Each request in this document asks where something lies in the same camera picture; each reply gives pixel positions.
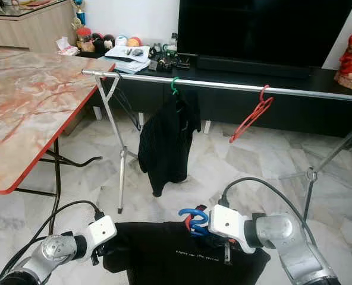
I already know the blue plastic hanger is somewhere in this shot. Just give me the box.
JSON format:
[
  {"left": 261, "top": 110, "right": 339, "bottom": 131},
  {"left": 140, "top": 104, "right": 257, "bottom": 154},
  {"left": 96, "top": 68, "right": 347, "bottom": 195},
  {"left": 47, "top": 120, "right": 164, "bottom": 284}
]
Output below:
[{"left": 178, "top": 207, "right": 210, "bottom": 237}]

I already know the black shirt white print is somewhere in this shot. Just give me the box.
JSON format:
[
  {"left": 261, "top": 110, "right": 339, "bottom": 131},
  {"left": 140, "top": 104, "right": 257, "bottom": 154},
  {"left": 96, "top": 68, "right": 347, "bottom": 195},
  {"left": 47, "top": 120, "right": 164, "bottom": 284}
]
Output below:
[{"left": 103, "top": 221, "right": 272, "bottom": 285}]

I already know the red plastic hanger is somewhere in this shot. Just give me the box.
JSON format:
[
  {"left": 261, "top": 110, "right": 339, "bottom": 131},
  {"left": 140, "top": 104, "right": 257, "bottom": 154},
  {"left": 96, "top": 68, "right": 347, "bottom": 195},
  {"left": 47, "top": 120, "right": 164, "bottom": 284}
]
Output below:
[{"left": 229, "top": 84, "right": 274, "bottom": 144}]

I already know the green hanger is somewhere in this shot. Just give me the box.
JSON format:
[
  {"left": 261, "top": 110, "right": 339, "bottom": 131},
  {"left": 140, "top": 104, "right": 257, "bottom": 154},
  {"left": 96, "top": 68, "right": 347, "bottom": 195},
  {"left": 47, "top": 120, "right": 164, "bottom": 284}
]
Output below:
[{"left": 170, "top": 77, "right": 181, "bottom": 97}]

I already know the black shirt green print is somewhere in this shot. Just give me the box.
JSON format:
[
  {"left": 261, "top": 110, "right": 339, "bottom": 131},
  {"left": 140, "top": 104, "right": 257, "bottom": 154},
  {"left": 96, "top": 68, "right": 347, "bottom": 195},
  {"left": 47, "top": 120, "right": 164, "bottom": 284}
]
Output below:
[{"left": 138, "top": 90, "right": 202, "bottom": 198}]

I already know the black TV console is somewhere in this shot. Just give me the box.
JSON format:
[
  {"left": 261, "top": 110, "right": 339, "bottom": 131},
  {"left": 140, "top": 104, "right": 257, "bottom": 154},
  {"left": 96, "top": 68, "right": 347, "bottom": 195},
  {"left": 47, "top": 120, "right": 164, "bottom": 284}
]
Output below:
[{"left": 81, "top": 50, "right": 352, "bottom": 144}]

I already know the silver clothes rack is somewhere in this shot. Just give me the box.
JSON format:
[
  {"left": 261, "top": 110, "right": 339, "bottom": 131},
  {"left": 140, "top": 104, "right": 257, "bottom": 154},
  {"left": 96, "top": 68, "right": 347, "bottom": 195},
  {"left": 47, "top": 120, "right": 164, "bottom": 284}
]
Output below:
[{"left": 81, "top": 69, "right": 352, "bottom": 229}]

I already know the marble top folding table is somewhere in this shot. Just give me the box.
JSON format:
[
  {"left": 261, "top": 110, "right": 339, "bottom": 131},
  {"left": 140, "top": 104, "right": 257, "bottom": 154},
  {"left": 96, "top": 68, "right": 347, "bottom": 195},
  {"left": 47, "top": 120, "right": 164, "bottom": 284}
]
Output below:
[{"left": 0, "top": 46, "right": 117, "bottom": 238}]

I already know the black soundbar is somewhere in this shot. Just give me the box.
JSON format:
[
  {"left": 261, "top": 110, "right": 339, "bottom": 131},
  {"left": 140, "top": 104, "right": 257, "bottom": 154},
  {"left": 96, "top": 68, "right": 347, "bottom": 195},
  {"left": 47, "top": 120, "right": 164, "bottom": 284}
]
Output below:
[{"left": 197, "top": 55, "right": 313, "bottom": 79}]

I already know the small black device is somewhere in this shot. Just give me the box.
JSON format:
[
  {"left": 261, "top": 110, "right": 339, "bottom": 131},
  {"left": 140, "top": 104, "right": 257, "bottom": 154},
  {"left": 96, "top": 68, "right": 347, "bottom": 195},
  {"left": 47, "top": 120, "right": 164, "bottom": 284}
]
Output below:
[{"left": 177, "top": 53, "right": 192, "bottom": 68}]

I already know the stack of white papers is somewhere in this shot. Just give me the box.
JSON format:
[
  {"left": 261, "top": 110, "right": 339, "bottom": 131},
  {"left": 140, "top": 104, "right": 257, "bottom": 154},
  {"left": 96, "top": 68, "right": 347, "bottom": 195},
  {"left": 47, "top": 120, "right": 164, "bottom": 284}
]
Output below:
[{"left": 103, "top": 45, "right": 152, "bottom": 73}]

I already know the small clear bottle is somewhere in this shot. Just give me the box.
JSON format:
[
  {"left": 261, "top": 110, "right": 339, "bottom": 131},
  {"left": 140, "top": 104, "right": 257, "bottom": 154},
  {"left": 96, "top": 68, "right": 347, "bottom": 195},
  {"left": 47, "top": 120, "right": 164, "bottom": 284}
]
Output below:
[{"left": 168, "top": 33, "right": 178, "bottom": 54}]

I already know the pink tissue pack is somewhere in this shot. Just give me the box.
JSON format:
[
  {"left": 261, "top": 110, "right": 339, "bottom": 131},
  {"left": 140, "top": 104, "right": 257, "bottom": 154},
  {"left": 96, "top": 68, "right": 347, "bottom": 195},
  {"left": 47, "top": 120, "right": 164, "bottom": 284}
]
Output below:
[{"left": 56, "top": 37, "right": 78, "bottom": 56}]

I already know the black white plush toy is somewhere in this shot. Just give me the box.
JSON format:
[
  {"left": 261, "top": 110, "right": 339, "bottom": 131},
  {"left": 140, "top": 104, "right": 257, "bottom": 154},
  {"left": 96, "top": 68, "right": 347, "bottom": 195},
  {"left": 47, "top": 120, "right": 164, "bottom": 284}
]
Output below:
[{"left": 102, "top": 34, "right": 116, "bottom": 50}]

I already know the black television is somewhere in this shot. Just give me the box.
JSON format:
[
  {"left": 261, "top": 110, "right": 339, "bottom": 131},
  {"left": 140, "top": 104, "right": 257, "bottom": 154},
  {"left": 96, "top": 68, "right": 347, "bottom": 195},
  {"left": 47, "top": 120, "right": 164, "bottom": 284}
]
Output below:
[{"left": 177, "top": 0, "right": 352, "bottom": 68}]

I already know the glass jar red lid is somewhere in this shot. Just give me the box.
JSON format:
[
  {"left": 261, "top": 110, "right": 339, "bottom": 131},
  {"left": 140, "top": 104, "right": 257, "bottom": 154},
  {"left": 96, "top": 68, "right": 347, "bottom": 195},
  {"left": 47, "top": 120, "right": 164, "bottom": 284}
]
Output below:
[{"left": 77, "top": 27, "right": 93, "bottom": 52}]

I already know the light wooden cabinet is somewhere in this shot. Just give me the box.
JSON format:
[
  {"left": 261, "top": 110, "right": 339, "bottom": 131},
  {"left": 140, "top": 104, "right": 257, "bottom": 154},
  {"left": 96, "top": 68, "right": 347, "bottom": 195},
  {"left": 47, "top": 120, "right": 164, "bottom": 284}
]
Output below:
[{"left": 0, "top": 0, "right": 81, "bottom": 53}]

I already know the gold blue trophy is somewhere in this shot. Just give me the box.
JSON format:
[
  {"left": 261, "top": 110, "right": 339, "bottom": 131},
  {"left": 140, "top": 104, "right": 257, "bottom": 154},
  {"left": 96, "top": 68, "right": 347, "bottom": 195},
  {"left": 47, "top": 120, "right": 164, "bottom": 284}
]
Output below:
[{"left": 74, "top": 0, "right": 86, "bottom": 27}]

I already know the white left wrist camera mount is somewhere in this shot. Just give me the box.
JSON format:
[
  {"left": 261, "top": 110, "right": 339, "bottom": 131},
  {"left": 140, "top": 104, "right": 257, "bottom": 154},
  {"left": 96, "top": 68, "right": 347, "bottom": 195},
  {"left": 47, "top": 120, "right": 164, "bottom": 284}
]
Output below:
[{"left": 81, "top": 215, "right": 118, "bottom": 250}]

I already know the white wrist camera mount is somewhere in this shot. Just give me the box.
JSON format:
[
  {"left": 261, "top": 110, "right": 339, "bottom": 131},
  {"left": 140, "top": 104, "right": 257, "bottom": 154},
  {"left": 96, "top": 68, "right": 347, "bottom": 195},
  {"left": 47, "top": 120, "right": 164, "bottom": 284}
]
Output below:
[
  {"left": 81, "top": 215, "right": 118, "bottom": 250},
  {"left": 208, "top": 204, "right": 256, "bottom": 254}
]

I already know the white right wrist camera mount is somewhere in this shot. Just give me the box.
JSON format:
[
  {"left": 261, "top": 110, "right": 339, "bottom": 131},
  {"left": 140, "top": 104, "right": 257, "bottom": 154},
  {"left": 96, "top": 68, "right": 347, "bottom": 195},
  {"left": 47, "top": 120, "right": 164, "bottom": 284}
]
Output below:
[{"left": 208, "top": 204, "right": 256, "bottom": 254}]

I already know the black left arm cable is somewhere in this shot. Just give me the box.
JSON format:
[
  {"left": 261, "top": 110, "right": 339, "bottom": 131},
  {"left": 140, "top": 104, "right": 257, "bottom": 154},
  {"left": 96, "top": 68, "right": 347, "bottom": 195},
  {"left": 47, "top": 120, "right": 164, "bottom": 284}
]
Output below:
[{"left": 0, "top": 199, "right": 105, "bottom": 285}]

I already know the black camera gadget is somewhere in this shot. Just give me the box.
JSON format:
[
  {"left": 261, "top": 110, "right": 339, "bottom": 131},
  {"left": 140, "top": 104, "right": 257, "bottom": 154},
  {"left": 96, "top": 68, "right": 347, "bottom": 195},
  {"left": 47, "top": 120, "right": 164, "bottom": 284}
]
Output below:
[{"left": 151, "top": 53, "right": 177, "bottom": 73}]

